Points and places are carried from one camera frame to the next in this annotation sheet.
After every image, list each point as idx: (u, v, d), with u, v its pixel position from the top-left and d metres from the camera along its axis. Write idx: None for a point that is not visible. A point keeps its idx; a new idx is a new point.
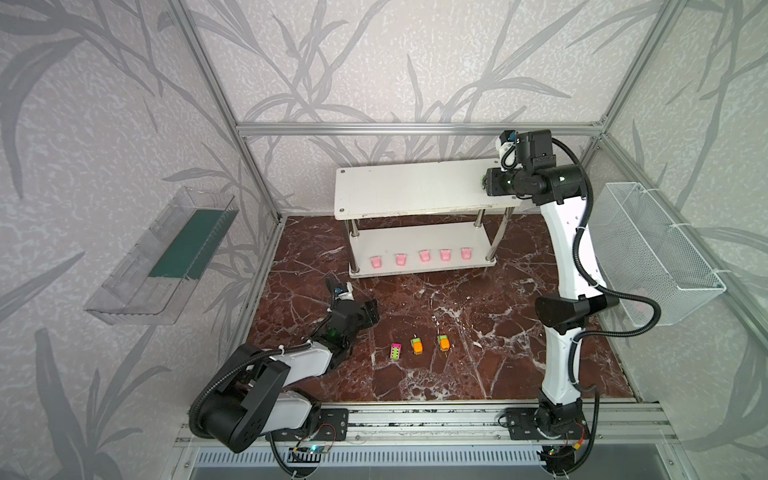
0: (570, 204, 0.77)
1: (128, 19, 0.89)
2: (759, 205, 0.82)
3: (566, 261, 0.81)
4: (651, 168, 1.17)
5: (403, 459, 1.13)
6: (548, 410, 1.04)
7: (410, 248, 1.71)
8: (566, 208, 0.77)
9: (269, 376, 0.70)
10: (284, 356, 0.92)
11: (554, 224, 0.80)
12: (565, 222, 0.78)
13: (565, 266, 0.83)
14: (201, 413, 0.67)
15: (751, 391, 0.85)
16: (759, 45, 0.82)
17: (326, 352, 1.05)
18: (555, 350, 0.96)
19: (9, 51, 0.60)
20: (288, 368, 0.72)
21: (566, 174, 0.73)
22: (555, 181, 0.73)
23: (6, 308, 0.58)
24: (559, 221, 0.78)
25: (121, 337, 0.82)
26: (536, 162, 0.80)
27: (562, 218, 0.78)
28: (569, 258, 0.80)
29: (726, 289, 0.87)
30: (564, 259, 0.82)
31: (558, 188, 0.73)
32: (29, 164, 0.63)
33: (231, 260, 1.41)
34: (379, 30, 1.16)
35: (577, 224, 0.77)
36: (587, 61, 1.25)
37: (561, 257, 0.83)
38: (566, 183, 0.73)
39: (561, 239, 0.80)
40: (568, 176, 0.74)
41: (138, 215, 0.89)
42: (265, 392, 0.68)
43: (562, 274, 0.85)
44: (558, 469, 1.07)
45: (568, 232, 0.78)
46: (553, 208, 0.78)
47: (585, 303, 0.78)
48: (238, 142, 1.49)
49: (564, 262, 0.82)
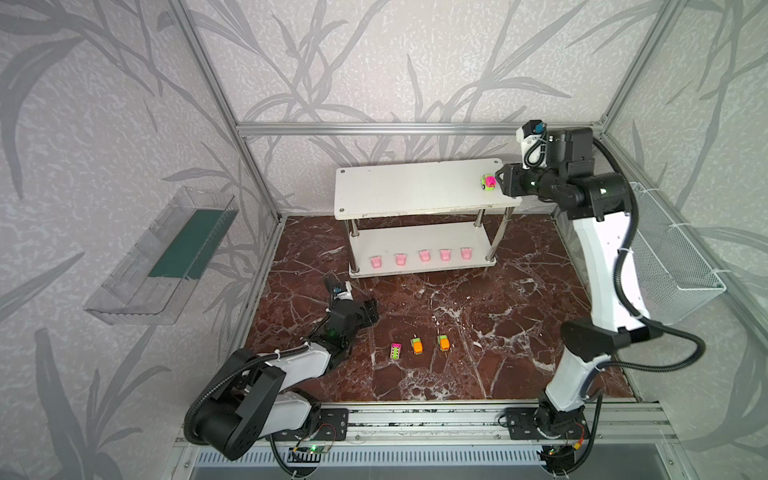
0: (612, 221, 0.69)
1: (128, 19, 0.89)
2: (759, 205, 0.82)
3: (604, 287, 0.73)
4: (651, 168, 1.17)
5: (403, 459, 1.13)
6: (549, 410, 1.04)
7: (410, 248, 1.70)
8: (608, 226, 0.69)
9: (264, 384, 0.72)
10: (280, 361, 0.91)
11: (592, 244, 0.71)
12: (604, 242, 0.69)
13: (602, 292, 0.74)
14: (197, 420, 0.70)
15: (751, 390, 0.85)
16: (759, 45, 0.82)
17: (325, 354, 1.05)
18: (572, 371, 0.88)
19: (10, 51, 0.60)
20: (284, 375, 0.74)
21: (608, 185, 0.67)
22: (595, 193, 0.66)
23: (6, 308, 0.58)
24: (599, 241, 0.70)
25: (121, 337, 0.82)
26: (572, 167, 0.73)
27: (603, 237, 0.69)
28: (607, 284, 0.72)
29: (726, 289, 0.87)
30: (602, 285, 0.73)
31: (598, 201, 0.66)
32: (29, 165, 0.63)
33: (231, 260, 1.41)
34: (379, 30, 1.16)
35: (619, 245, 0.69)
36: (587, 61, 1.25)
37: (598, 283, 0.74)
38: (606, 195, 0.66)
39: (600, 261, 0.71)
40: (609, 188, 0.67)
41: (138, 215, 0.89)
42: (260, 399, 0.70)
43: (597, 302, 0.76)
44: (558, 469, 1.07)
45: (608, 253, 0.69)
46: (592, 225, 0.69)
47: (626, 337, 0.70)
48: (238, 142, 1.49)
49: (601, 289, 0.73)
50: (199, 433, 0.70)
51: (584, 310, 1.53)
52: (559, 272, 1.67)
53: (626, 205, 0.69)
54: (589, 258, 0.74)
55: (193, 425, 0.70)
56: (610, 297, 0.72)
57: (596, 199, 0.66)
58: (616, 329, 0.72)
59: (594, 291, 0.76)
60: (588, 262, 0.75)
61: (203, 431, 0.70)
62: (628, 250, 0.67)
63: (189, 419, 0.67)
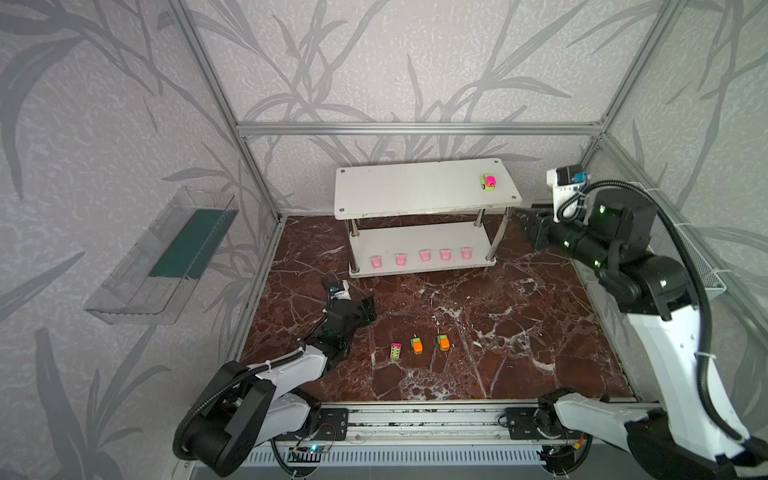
0: (681, 316, 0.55)
1: (128, 19, 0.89)
2: (759, 205, 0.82)
3: (687, 402, 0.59)
4: (651, 167, 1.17)
5: (403, 458, 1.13)
6: (550, 413, 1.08)
7: (410, 248, 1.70)
8: (679, 323, 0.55)
9: (252, 399, 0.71)
10: (270, 372, 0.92)
11: (657, 345, 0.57)
12: (679, 345, 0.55)
13: (685, 408, 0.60)
14: (189, 435, 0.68)
15: (750, 390, 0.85)
16: (759, 45, 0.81)
17: (320, 357, 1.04)
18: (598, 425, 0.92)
19: (10, 51, 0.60)
20: (273, 389, 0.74)
21: (669, 275, 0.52)
22: (656, 287, 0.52)
23: (7, 308, 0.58)
24: (669, 344, 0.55)
25: (121, 337, 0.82)
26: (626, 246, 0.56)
27: (674, 340, 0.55)
28: (693, 401, 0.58)
29: (726, 289, 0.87)
30: (682, 397, 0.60)
31: (660, 295, 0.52)
32: (29, 165, 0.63)
33: (231, 260, 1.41)
34: (379, 29, 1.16)
35: (694, 347, 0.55)
36: (587, 60, 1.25)
37: (676, 394, 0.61)
38: (668, 288, 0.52)
39: (674, 368, 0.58)
40: (670, 279, 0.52)
41: (138, 215, 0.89)
42: (249, 414, 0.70)
43: (677, 416, 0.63)
44: (558, 468, 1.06)
45: (686, 359, 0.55)
46: (659, 324, 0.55)
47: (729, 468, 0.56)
48: (238, 142, 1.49)
49: (680, 401, 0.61)
50: (191, 449, 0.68)
51: (584, 310, 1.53)
52: (559, 272, 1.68)
53: (689, 296, 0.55)
54: (659, 359, 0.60)
55: (184, 441, 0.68)
56: (699, 415, 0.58)
57: (656, 293, 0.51)
58: (714, 456, 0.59)
59: (671, 401, 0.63)
60: (656, 364, 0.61)
61: (196, 446, 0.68)
62: (707, 355, 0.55)
63: (180, 437, 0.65)
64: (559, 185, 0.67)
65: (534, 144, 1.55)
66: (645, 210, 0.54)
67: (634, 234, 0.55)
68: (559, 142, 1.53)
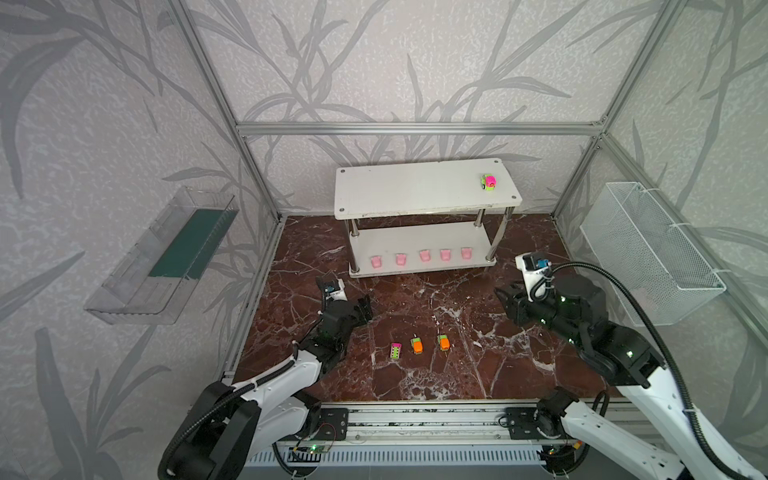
0: (660, 380, 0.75)
1: (128, 19, 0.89)
2: (759, 205, 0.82)
3: (704, 464, 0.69)
4: (651, 167, 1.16)
5: (403, 458, 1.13)
6: (551, 419, 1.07)
7: (410, 248, 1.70)
8: (659, 385, 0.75)
9: (236, 423, 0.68)
10: (257, 392, 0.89)
11: (653, 409, 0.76)
12: (666, 405, 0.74)
13: (704, 468, 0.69)
14: (176, 460, 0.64)
15: (750, 391, 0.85)
16: (759, 46, 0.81)
17: (315, 364, 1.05)
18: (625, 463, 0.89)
19: (9, 51, 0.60)
20: (259, 411, 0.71)
21: (631, 347, 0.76)
22: (627, 360, 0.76)
23: (6, 308, 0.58)
24: (658, 404, 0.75)
25: (121, 337, 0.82)
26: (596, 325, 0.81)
27: (660, 400, 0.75)
28: (703, 460, 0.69)
29: (726, 289, 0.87)
30: (698, 460, 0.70)
31: (632, 365, 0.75)
32: (29, 164, 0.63)
33: (231, 260, 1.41)
34: (379, 29, 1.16)
35: (680, 406, 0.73)
36: (587, 61, 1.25)
37: (693, 460, 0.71)
38: (635, 357, 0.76)
39: (674, 429, 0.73)
40: (633, 348, 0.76)
41: (138, 215, 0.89)
42: (233, 439, 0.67)
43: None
44: (558, 469, 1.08)
45: (676, 415, 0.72)
46: (644, 393, 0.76)
47: None
48: (238, 142, 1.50)
49: (698, 463, 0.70)
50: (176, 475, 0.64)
51: None
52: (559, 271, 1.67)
53: (656, 356, 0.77)
54: (666, 429, 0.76)
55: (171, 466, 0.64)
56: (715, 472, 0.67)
57: (626, 364, 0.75)
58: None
59: (695, 471, 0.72)
60: (668, 434, 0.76)
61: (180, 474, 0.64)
62: (692, 409, 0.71)
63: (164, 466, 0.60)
64: (527, 270, 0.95)
65: (533, 144, 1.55)
66: (590, 296, 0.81)
67: (593, 317, 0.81)
68: (559, 142, 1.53)
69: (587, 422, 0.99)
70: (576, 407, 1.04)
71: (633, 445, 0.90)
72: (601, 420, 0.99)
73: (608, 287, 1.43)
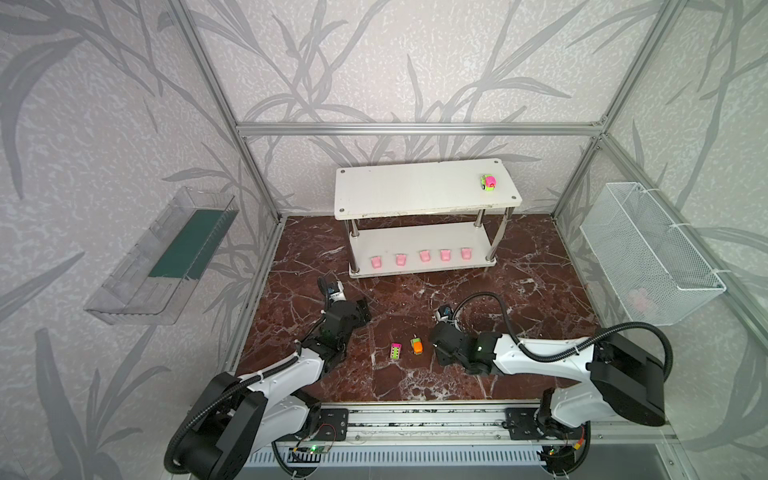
0: (499, 345, 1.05)
1: (128, 20, 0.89)
2: (759, 205, 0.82)
3: (565, 367, 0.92)
4: (651, 167, 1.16)
5: (403, 459, 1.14)
6: (557, 427, 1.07)
7: (410, 248, 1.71)
8: (502, 347, 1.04)
9: (244, 412, 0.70)
10: (263, 384, 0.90)
11: (515, 363, 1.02)
12: (510, 354, 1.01)
13: (571, 371, 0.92)
14: (181, 450, 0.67)
15: (750, 391, 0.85)
16: (759, 46, 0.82)
17: (317, 360, 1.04)
18: (589, 408, 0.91)
19: (10, 51, 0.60)
20: (266, 402, 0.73)
21: (481, 344, 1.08)
22: (478, 354, 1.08)
23: (6, 308, 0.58)
24: (508, 358, 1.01)
25: (121, 337, 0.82)
26: (458, 347, 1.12)
27: (507, 356, 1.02)
28: (549, 363, 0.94)
29: (726, 289, 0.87)
30: (561, 369, 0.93)
31: (483, 355, 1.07)
32: (29, 165, 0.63)
33: (231, 260, 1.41)
34: (379, 29, 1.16)
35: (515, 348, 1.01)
36: (587, 61, 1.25)
37: (550, 368, 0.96)
38: (483, 350, 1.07)
39: (529, 362, 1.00)
40: (483, 344, 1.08)
41: (138, 215, 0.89)
42: (240, 429, 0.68)
43: (566, 375, 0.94)
44: (558, 469, 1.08)
45: (522, 358, 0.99)
46: (505, 364, 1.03)
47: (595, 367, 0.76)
48: (238, 142, 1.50)
49: (552, 367, 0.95)
50: (183, 463, 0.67)
51: (584, 310, 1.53)
52: (559, 272, 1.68)
53: (496, 334, 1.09)
54: (527, 367, 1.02)
55: (177, 454, 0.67)
56: (556, 365, 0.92)
57: (485, 358, 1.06)
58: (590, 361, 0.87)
59: (554, 373, 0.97)
60: (532, 367, 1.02)
61: (188, 461, 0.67)
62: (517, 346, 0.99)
63: (172, 455, 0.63)
64: None
65: (533, 144, 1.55)
66: (442, 333, 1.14)
67: (452, 346, 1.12)
68: (559, 142, 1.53)
69: (557, 397, 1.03)
70: (555, 394, 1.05)
71: (583, 390, 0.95)
72: (566, 389, 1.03)
73: (608, 287, 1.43)
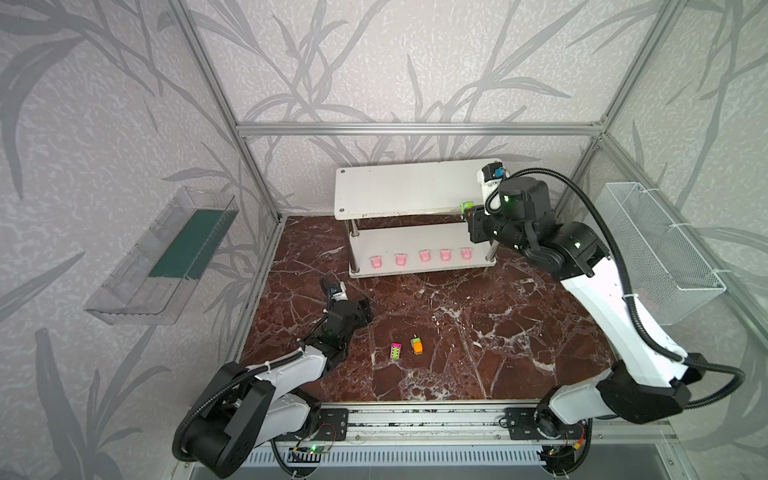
0: (601, 268, 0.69)
1: (128, 20, 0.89)
2: (759, 204, 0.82)
3: (637, 345, 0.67)
4: (651, 167, 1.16)
5: (403, 459, 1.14)
6: (553, 420, 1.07)
7: (410, 249, 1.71)
8: (603, 274, 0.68)
9: (252, 400, 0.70)
10: (270, 373, 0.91)
11: (592, 296, 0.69)
12: (607, 293, 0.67)
13: (634, 347, 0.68)
14: (187, 438, 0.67)
15: (751, 391, 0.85)
16: (759, 46, 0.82)
17: (320, 357, 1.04)
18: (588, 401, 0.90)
19: (10, 51, 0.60)
20: (273, 389, 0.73)
21: (579, 237, 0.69)
22: (570, 250, 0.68)
23: (7, 308, 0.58)
24: (600, 293, 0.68)
25: (121, 337, 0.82)
26: (538, 222, 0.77)
27: (603, 290, 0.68)
28: (638, 341, 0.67)
29: (726, 289, 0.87)
30: (633, 343, 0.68)
31: (575, 257, 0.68)
32: (30, 165, 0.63)
33: (231, 260, 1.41)
34: (379, 29, 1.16)
35: (620, 293, 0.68)
36: (587, 61, 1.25)
37: (623, 339, 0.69)
38: (580, 249, 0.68)
39: (616, 316, 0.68)
40: (582, 241, 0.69)
41: (138, 215, 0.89)
42: (249, 416, 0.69)
43: (619, 343, 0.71)
44: (558, 469, 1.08)
45: (616, 304, 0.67)
46: (583, 282, 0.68)
47: (682, 392, 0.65)
48: (238, 142, 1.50)
49: (626, 339, 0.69)
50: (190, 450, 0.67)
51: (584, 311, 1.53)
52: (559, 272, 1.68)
53: (603, 249, 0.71)
54: (599, 313, 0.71)
55: (182, 443, 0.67)
56: (644, 351, 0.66)
57: (577, 258, 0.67)
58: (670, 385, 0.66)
59: (611, 338, 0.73)
60: (601, 318, 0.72)
61: (194, 449, 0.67)
62: (631, 297, 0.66)
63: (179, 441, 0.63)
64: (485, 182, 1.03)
65: (533, 144, 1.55)
66: (535, 193, 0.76)
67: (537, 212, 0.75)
68: (559, 142, 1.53)
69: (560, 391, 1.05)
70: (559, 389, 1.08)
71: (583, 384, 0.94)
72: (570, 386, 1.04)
73: None
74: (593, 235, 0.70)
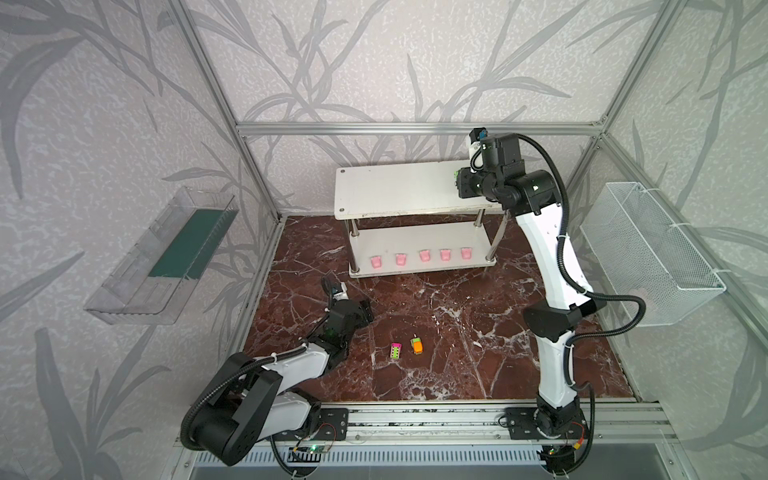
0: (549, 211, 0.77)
1: (128, 19, 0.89)
2: (759, 204, 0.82)
3: (554, 275, 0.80)
4: (651, 167, 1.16)
5: (403, 459, 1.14)
6: (550, 417, 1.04)
7: (410, 248, 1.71)
8: (547, 215, 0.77)
9: (259, 388, 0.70)
10: (275, 365, 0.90)
11: (534, 234, 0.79)
12: (546, 231, 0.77)
13: (552, 276, 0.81)
14: (194, 426, 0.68)
15: (751, 391, 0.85)
16: (759, 45, 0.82)
17: (322, 354, 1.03)
18: (550, 358, 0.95)
19: (10, 51, 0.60)
20: (281, 378, 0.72)
21: (538, 182, 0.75)
22: (527, 191, 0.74)
23: (6, 308, 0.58)
24: (540, 230, 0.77)
25: (121, 337, 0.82)
26: (506, 169, 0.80)
27: (543, 228, 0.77)
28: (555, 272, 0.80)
29: (726, 289, 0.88)
30: (553, 273, 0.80)
31: (531, 197, 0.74)
32: (29, 165, 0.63)
33: (231, 260, 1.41)
34: (379, 29, 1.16)
35: (557, 233, 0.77)
36: (587, 60, 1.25)
37: (546, 268, 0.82)
38: (537, 192, 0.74)
39: (547, 250, 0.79)
40: (541, 185, 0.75)
41: (138, 215, 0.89)
42: (255, 405, 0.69)
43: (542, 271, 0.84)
44: (558, 469, 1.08)
45: (550, 241, 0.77)
46: (533, 220, 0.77)
47: (576, 314, 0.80)
48: (238, 142, 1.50)
49: (547, 268, 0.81)
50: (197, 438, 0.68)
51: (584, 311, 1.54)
52: None
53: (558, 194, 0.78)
54: (536, 248, 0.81)
55: (189, 431, 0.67)
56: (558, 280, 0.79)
57: (532, 199, 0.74)
58: (568, 307, 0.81)
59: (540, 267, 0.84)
60: (537, 252, 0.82)
61: (201, 437, 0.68)
62: (564, 237, 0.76)
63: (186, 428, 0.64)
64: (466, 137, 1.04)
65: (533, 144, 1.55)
66: (504, 140, 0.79)
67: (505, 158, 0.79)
68: (560, 142, 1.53)
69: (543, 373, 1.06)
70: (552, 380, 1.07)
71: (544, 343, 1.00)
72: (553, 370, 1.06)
73: (608, 287, 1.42)
74: (550, 182, 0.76)
